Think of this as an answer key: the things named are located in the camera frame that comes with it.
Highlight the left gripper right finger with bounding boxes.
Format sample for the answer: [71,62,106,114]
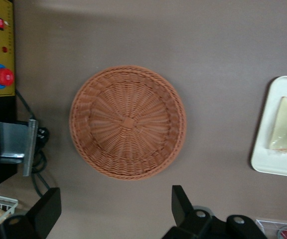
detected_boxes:
[162,185,268,239]

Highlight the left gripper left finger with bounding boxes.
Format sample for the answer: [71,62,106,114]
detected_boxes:
[0,187,62,239]

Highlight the beige plastic tray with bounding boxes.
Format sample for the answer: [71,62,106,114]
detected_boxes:
[249,75,287,180]

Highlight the round brown wicker basket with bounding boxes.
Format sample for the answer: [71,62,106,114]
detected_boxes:
[68,65,187,182]

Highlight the black power plug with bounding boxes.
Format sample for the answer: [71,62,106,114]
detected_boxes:
[37,126,50,145]

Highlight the clear acrylic bottle rack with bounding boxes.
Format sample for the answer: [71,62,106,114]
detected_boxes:
[255,218,287,239]

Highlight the red emergency stop button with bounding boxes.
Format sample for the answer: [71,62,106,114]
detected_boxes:
[0,64,15,90]

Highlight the white wire rack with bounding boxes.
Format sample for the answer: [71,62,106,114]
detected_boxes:
[0,192,19,225]

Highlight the black power cable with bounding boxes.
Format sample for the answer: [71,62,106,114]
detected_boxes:
[15,89,52,198]

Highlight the grey metal bracket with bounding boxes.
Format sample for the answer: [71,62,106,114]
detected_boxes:
[0,119,39,177]

